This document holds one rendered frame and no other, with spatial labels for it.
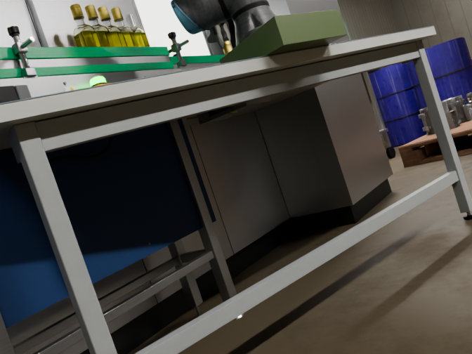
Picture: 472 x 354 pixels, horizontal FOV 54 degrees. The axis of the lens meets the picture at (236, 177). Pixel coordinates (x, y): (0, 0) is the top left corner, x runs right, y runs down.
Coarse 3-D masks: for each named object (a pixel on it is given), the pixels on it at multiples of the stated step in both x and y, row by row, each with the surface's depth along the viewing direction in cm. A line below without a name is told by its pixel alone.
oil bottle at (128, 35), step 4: (120, 28) 165; (124, 28) 165; (128, 28) 166; (124, 32) 164; (128, 32) 166; (132, 32) 167; (124, 36) 164; (128, 36) 165; (132, 36) 167; (124, 40) 164; (128, 40) 165; (132, 40) 166; (136, 40) 168; (128, 44) 164; (132, 44) 166; (136, 44) 168
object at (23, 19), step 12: (0, 0) 150; (12, 0) 153; (24, 0) 156; (0, 12) 149; (12, 12) 152; (24, 12) 155; (0, 24) 148; (12, 24) 151; (24, 24) 154; (228, 24) 252; (0, 36) 147; (24, 36) 153; (36, 36) 157; (216, 48) 238
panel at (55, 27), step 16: (32, 0) 156; (48, 0) 161; (64, 0) 166; (80, 0) 172; (96, 0) 178; (112, 0) 184; (128, 0) 191; (32, 16) 157; (48, 16) 159; (64, 16) 164; (112, 16) 182; (48, 32) 157; (64, 32) 162; (208, 48) 227
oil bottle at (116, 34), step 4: (108, 28) 160; (112, 28) 161; (116, 28) 162; (112, 32) 160; (116, 32) 161; (120, 32) 163; (112, 36) 160; (116, 36) 161; (120, 36) 162; (112, 40) 160; (116, 40) 160; (120, 40) 162; (116, 44) 160; (120, 44) 161; (124, 44) 163
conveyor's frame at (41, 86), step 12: (108, 72) 138; (120, 72) 141; (132, 72) 145; (144, 72) 149; (156, 72) 154; (168, 72) 158; (0, 84) 111; (12, 84) 113; (24, 84) 115; (36, 84) 118; (48, 84) 121; (60, 84) 124; (72, 84) 127; (84, 84) 130; (36, 96) 117
